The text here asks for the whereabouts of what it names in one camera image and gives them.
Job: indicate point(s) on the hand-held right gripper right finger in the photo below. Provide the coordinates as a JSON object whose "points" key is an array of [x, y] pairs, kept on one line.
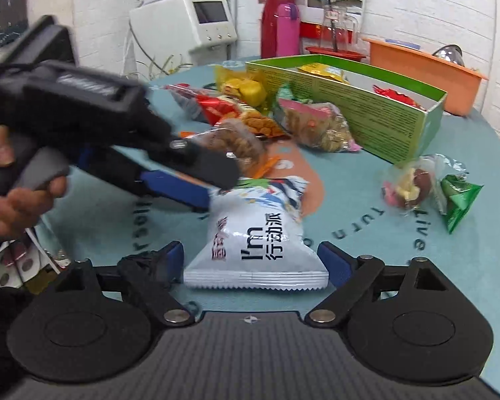
{"points": [[333, 262]]}

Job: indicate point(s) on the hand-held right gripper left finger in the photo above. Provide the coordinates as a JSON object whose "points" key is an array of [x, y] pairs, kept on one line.
{"points": [[174, 260]]}

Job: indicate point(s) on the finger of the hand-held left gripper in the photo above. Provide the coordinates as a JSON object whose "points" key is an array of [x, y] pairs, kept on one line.
{"points": [[204, 162], [179, 193]]}

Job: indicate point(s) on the white snack packet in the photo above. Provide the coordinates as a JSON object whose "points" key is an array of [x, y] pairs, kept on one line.
{"points": [[258, 237]]}

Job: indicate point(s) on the yellow popcorn packet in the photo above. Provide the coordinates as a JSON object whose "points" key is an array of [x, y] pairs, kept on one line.
{"points": [[243, 87]]}

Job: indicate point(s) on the green cardboard box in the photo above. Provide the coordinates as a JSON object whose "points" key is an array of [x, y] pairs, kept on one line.
{"points": [[371, 121]]}

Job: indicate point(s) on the yellow white-label snack packet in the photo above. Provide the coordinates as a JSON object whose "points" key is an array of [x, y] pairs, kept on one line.
{"points": [[321, 73]]}

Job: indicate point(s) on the red lion-print snack packet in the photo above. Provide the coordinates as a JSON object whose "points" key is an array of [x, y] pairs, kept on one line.
{"points": [[400, 98]]}

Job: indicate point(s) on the person's left hand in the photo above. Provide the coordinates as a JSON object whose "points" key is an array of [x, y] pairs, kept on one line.
{"points": [[21, 212]]}

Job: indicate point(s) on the brown nut packet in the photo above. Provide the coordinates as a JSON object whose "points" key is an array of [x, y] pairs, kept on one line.
{"points": [[237, 141]]}

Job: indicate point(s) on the red cracker packet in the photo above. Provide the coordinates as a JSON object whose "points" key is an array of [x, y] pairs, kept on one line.
{"points": [[229, 112]]}

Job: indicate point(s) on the green triangular packet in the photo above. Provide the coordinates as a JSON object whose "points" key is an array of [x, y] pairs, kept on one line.
{"points": [[285, 93], [460, 200]]}

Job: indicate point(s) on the white appliance with screen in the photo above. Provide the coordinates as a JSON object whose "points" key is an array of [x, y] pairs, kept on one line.
{"points": [[171, 33]]}

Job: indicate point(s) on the clear mixed-candy packet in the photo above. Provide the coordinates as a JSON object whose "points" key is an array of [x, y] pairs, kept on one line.
{"points": [[412, 183]]}

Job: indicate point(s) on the pink-label nut packet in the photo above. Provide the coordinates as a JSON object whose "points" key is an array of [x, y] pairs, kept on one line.
{"points": [[316, 127]]}

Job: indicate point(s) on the red thermos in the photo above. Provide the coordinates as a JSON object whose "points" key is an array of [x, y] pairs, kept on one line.
{"points": [[271, 25]]}

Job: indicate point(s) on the pink bottle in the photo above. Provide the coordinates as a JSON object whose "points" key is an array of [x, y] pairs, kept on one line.
{"points": [[288, 29]]}

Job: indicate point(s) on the red plastic basket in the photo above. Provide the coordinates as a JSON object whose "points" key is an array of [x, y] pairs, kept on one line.
{"points": [[337, 55]]}

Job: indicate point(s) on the glass pitcher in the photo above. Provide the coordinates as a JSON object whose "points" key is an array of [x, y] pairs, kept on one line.
{"points": [[337, 29]]}

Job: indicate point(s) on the orange plastic basin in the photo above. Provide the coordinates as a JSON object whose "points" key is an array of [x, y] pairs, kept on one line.
{"points": [[425, 79]]}

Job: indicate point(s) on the steel bowl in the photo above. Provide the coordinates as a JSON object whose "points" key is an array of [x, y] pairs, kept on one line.
{"points": [[449, 55]]}

